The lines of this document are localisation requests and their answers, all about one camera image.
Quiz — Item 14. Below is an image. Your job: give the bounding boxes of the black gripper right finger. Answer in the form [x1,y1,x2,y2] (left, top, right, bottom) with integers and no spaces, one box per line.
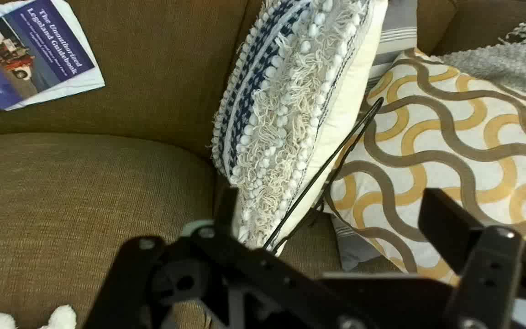
[418,186,526,329]

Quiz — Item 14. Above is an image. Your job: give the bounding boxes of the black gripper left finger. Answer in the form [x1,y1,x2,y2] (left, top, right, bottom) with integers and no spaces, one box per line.
[82,186,337,329]

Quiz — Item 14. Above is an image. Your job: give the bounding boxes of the wavy gold patterned pillow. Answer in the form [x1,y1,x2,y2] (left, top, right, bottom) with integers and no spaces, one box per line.
[323,47,526,288]

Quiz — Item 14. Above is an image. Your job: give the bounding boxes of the blue white textured pillow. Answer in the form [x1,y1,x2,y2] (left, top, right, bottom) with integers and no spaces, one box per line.
[208,0,390,253]

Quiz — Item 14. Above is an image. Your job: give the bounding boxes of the brown fabric sofa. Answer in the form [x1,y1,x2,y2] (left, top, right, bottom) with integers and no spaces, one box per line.
[0,0,526,329]

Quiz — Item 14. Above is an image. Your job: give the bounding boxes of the white plush toy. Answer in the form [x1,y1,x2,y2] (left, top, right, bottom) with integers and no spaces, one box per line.
[0,303,80,329]

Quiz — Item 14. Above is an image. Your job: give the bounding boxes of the grey knit blanket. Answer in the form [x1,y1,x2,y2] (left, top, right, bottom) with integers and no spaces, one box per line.
[438,10,526,102]

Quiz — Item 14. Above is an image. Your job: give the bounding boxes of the blue white booklet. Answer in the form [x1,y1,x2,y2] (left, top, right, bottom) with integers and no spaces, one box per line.
[0,0,105,113]

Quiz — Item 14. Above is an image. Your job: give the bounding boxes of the thin black cable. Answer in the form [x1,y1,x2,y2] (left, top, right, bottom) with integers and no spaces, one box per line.
[261,94,387,251]

